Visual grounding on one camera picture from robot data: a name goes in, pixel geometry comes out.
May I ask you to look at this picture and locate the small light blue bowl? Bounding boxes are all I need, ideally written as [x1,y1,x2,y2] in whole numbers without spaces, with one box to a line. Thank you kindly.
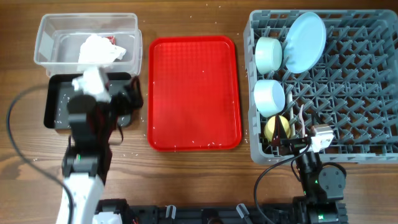
[254,80,285,118]

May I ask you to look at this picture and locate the large light blue plate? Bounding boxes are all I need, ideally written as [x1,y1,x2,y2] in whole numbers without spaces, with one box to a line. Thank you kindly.
[284,12,326,73]

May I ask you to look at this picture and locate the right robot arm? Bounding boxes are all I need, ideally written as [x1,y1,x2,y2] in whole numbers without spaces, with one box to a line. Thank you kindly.
[271,116,348,224]

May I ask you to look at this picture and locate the red serving tray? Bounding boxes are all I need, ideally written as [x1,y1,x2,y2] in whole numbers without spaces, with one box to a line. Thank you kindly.
[147,35,242,152]

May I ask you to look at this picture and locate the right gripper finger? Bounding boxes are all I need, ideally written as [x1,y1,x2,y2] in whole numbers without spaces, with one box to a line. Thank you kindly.
[311,112,325,126]
[271,115,287,146]

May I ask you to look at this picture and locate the white plastic spoon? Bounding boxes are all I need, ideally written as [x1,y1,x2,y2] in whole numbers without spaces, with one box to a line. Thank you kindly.
[287,92,295,138]

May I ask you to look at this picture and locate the clear plastic bin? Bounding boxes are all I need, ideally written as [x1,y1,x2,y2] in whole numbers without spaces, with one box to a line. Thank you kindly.
[34,12,142,77]

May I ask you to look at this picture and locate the green bowl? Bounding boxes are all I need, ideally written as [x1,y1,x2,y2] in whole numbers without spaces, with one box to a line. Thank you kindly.
[254,37,282,75]

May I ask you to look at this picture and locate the red snack wrapper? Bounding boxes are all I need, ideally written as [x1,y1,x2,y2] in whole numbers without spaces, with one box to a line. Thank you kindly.
[107,36,116,45]

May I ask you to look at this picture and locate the white plastic fork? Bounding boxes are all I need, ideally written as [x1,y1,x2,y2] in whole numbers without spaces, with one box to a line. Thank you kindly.
[298,105,307,138]

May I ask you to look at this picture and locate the grey dishwasher rack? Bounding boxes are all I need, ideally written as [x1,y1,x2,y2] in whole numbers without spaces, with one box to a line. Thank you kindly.
[243,9,397,164]

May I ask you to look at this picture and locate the yellow plastic cup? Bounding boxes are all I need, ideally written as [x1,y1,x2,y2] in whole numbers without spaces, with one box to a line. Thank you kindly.
[264,116,291,142]

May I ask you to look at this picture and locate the black plastic tray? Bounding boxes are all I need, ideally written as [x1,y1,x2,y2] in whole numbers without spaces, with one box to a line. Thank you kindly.
[44,73,131,129]

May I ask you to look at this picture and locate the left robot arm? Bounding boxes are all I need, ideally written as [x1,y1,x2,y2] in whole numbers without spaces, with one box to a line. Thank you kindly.
[56,77,143,223]

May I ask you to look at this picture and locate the white napkin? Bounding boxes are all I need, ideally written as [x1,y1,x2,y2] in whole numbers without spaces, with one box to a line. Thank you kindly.
[77,34,126,72]

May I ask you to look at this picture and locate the food scraps with rice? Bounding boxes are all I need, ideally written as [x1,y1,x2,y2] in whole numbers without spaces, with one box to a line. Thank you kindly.
[44,87,76,129]

